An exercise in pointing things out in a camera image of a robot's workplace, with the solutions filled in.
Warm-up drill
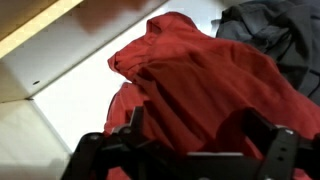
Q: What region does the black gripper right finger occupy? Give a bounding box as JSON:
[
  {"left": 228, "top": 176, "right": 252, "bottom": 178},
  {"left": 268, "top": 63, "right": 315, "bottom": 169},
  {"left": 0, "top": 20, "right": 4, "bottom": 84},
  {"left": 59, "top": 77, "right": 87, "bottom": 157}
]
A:
[{"left": 242, "top": 107, "right": 320, "bottom": 180}]

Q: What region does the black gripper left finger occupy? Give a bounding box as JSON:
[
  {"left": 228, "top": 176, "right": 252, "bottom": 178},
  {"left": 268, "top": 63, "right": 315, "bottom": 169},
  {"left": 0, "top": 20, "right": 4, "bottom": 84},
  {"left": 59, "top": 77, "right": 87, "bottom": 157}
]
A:
[{"left": 61, "top": 105, "right": 188, "bottom": 180}]

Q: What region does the orange red cloth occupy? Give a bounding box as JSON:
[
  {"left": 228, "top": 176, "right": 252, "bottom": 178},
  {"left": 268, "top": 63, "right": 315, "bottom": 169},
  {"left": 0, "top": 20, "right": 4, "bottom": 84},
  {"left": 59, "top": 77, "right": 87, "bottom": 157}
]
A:
[{"left": 103, "top": 11, "right": 320, "bottom": 180}]

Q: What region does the light wooden drawer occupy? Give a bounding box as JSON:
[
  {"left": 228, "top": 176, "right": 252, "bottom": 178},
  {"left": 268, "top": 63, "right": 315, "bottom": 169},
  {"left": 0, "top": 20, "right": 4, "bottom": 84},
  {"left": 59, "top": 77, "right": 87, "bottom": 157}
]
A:
[{"left": 0, "top": 0, "right": 320, "bottom": 180}]

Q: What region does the grey cloth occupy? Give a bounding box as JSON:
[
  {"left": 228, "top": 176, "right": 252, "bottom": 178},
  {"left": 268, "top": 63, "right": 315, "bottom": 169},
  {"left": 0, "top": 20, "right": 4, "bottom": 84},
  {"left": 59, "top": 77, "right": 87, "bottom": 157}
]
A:
[{"left": 211, "top": 0, "right": 320, "bottom": 106}]

